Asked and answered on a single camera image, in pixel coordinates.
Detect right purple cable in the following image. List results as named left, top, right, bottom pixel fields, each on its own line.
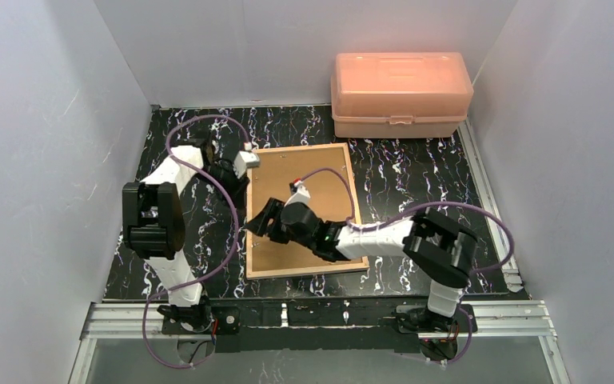
left=293, top=167, right=516, bottom=366

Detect aluminium rail frame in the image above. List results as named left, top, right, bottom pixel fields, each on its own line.
left=68, top=118, right=573, bottom=384

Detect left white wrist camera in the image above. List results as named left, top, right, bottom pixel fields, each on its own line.
left=233, top=142, right=261, bottom=179

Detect picture frame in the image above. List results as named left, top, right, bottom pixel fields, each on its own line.
left=245, top=142, right=370, bottom=281

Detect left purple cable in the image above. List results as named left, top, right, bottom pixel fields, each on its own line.
left=142, top=114, right=253, bottom=370

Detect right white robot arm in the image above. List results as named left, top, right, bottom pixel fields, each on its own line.
left=244, top=198, right=478, bottom=332

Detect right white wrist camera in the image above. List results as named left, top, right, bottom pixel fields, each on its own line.
left=285, top=178, right=311, bottom=206

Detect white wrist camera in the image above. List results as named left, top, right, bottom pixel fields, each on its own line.
left=285, top=178, right=311, bottom=206
left=233, top=142, right=261, bottom=179

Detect orange plastic storage box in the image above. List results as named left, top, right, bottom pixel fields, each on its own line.
left=331, top=52, right=473, bottom=139

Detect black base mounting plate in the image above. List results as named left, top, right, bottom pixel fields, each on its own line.
left=157, top=297, right=478, bottom=358

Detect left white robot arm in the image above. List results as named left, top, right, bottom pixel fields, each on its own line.
left=122, top=138, right=260, bottom=330

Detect purple cable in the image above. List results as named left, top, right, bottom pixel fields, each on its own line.
left=293, top=167, right=516, bottom=366
left=142, top=114, right=253, bottom=370

